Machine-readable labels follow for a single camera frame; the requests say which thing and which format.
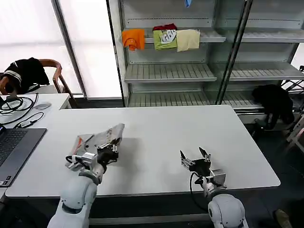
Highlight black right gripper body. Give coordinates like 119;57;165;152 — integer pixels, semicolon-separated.
189;158;212;178

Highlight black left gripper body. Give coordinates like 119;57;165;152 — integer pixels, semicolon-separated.
96;145;119;166

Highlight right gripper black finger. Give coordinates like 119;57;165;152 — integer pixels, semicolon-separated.
180;150;194;171
198;146;211;163

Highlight grey printed T-shirt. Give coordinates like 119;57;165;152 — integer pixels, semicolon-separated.
68;123;126;167

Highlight white side desk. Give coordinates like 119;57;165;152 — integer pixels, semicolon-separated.
0;93;70;130

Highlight dark grey laptop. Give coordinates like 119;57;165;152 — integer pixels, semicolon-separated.
0;127;48;188

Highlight wooden chair with white seat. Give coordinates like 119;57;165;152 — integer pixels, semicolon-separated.
38;59;73;99

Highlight grey metal shelf rack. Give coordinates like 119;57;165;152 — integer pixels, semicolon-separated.
106;0;304;117

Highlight light wooden stand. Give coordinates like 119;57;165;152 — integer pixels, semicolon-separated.
285;115;304;153

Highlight tan shoe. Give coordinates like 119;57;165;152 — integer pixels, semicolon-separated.
275;209;293;228

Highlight metal folding rack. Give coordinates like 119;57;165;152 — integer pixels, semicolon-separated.
280;79;304;96

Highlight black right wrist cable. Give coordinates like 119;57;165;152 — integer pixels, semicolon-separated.
189;171;210;212

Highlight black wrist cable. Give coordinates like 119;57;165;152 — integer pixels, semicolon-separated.
65;154;77;167
189;171;210;212

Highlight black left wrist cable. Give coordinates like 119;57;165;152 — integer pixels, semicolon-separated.
65;154;77;167

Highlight black cable with grey adapter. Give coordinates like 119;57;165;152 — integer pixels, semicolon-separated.
0;112;45;129

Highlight coiled black cable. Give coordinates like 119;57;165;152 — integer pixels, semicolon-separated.
0;93;39;116

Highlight grey metal window post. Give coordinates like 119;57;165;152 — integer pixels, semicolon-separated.
50;0;87;98

